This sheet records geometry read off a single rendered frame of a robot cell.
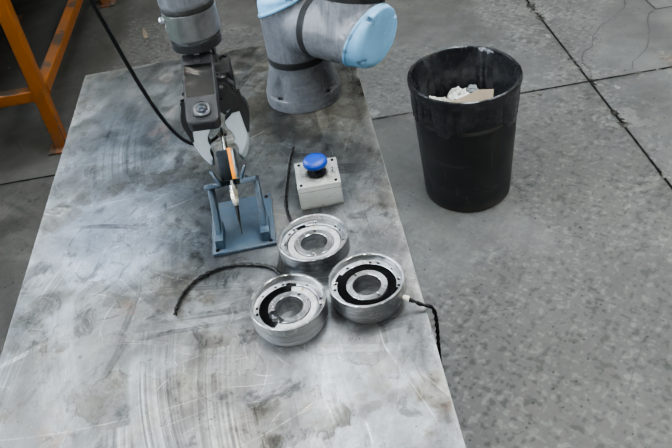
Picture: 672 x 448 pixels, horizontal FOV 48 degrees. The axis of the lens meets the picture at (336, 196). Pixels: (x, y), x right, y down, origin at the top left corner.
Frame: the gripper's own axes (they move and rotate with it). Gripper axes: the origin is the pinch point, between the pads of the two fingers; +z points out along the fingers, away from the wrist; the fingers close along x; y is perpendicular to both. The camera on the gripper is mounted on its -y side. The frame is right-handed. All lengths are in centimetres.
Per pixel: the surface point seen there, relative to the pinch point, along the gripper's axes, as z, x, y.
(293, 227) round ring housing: 8.9, -8.1, -9.0
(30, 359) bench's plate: 11.8, 30.9, -22.8
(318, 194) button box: 9.2, -12.9, -1.6
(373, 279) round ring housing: 9.8, -18.1, -22.2
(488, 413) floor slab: 92, -43, 9
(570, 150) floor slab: 92, -100, 103
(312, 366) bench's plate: 11.9, -7.8, -33.6
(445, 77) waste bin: 58, -60, 109
